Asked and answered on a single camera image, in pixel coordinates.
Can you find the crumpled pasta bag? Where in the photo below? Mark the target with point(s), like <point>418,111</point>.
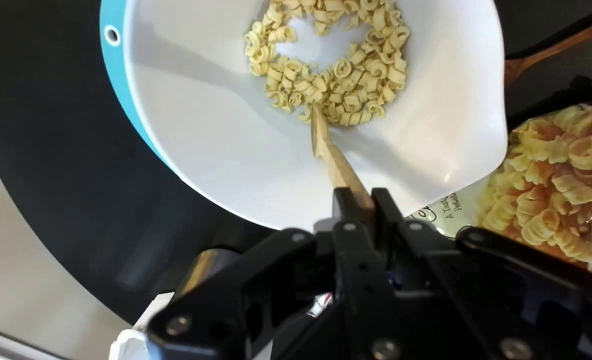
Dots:
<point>548,192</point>

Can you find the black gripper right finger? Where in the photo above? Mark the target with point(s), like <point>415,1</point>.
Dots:
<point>482,301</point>

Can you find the round black table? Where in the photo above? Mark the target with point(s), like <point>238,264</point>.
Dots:
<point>57,166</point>

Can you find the big white bowl teal rim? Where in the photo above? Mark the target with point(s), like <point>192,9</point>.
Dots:
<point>208,133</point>

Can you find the dry pasta pieces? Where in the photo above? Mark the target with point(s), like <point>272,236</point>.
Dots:
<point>362,86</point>

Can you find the dark brown wooden spoon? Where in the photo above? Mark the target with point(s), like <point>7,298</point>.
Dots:
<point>557,50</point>

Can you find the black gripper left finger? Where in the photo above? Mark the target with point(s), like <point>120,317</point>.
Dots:
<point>269,301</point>

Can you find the light wooden stirring spoon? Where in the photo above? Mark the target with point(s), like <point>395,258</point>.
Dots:
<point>332,160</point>

